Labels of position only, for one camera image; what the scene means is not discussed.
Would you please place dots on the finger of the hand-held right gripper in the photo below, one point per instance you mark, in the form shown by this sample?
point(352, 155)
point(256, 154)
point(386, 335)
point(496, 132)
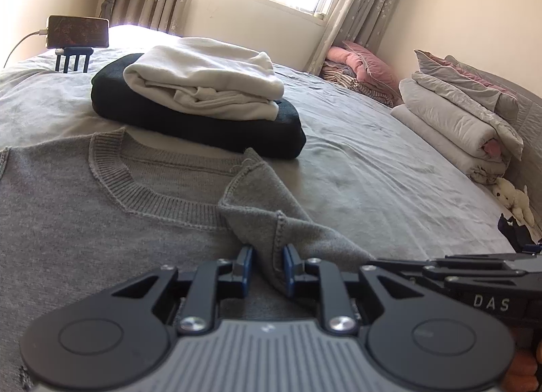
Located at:
point(525, 260)
point(402, 267)

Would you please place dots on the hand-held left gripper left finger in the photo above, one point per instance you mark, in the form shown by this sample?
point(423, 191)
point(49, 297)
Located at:
point(247, 269)

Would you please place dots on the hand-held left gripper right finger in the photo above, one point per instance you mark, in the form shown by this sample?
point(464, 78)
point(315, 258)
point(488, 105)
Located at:
point(288, 269)

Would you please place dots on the grey knit sweater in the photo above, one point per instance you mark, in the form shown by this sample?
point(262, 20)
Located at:
point(84, 214)

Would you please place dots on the person's right hand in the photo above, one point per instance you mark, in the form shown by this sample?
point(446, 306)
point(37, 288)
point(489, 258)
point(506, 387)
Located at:
point(527, 371)

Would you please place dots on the white plush toy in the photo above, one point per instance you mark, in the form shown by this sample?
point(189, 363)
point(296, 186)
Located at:
point(514, 201)

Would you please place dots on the bed with grey sheet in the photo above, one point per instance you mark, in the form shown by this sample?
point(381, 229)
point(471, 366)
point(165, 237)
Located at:
point(360, 171)

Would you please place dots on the grey padded headboard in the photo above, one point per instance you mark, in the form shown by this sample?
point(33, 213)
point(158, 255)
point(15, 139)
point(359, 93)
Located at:
point(529, 121)

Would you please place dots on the folded black garment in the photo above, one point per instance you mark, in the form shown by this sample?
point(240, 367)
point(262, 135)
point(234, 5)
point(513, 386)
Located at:
point(211, 131)

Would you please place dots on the folded white quilt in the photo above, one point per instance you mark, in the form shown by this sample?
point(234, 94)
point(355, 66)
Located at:
point(440, 121)

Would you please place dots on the folded white garment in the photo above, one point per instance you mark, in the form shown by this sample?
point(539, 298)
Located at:
point(203, 66)

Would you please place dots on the blue phone stand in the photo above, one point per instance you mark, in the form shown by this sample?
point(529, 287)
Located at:
point(74, 53)

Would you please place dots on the phone lying sideways on stand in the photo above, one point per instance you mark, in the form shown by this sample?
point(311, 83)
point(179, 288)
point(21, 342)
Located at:
point(78, 32)

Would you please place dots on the grey blue hanging object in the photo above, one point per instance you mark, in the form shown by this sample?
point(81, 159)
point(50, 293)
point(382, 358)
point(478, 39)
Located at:
point(108, 11)

